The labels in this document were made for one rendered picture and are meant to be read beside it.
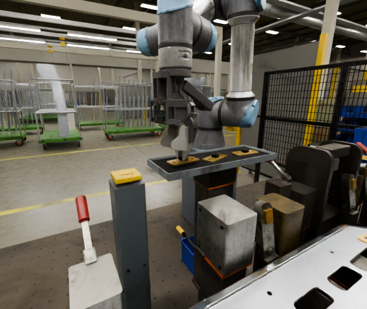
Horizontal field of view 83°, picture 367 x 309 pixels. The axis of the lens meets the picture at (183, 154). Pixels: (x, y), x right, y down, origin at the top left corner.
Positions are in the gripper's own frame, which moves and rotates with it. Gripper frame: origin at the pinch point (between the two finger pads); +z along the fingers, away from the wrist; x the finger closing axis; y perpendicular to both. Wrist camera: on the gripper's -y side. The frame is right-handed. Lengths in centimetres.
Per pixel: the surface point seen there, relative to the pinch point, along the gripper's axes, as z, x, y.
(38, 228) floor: 119, -203, 36
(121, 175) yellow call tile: 2.7, -2.4, 16.0
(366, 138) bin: 8, 13, -117
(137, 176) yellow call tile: 2.8, -0.1, 13.2
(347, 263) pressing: 18.9, 33.8, -16.6
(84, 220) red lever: 8.2, 1.9, 25.4
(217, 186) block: 10.1, 4.1, -8.9
